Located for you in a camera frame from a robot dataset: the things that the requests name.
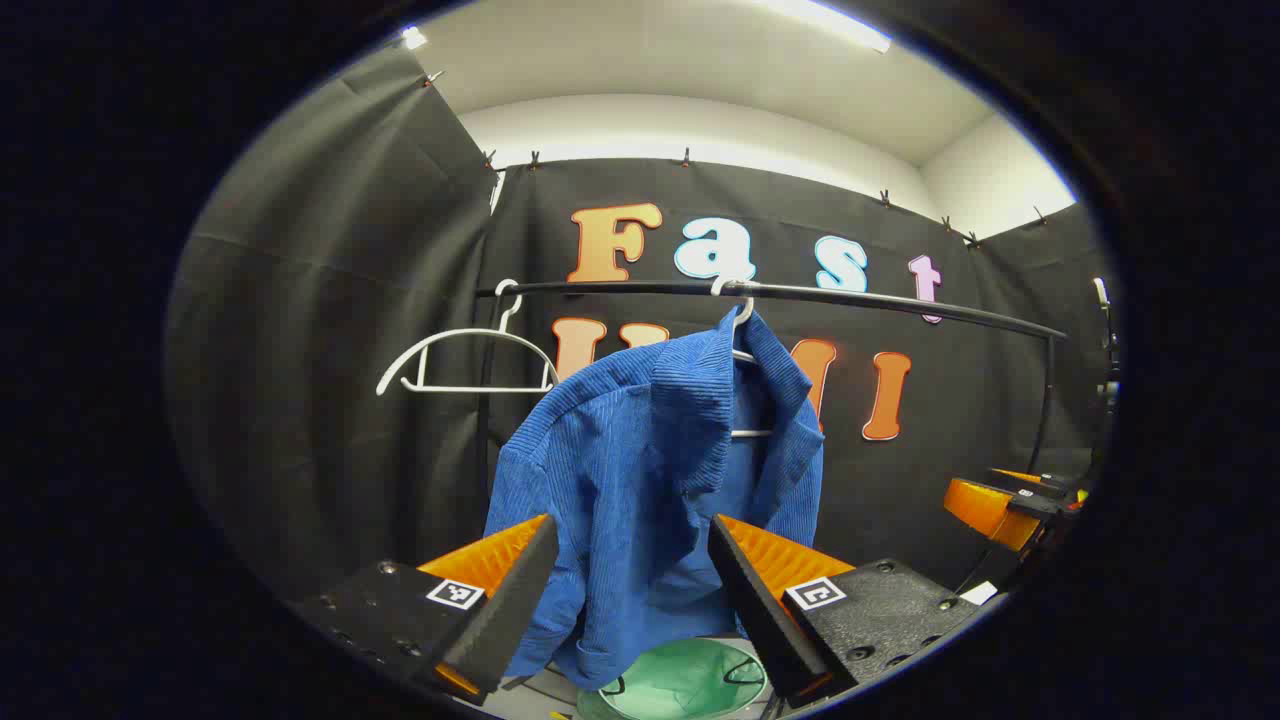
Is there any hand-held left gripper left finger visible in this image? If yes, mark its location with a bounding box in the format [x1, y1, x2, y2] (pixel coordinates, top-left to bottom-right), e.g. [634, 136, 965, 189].
[288, 513, 561, 707]

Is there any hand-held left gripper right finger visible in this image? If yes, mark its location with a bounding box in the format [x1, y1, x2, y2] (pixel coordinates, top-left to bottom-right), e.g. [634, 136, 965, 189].
[707, 513, 991, 709]

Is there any green laundry hamper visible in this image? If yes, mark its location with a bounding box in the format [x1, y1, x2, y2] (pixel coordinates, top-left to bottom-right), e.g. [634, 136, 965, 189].
[575, 637, 771, 720]

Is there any blue corduroy shirt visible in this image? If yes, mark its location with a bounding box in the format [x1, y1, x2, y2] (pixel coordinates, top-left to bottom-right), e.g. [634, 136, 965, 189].
[483, 305, 826, 691]

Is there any white clothes hanger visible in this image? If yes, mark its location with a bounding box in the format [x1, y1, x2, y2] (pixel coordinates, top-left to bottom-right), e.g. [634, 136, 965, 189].
[376, 278, 561, 397]
[710, 277, 779, 441]

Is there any black clothes rack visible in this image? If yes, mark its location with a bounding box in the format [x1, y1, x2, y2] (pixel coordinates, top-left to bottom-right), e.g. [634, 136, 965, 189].
[474, 280, 1069, 501]

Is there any black backdrop cloth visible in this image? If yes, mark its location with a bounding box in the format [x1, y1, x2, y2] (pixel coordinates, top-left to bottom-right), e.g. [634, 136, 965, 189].
[165, 45, 1116, 601]

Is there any row of black backdrop clips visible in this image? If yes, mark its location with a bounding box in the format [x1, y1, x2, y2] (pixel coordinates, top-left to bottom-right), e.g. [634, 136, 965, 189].
[420, 68, 1051, 249]

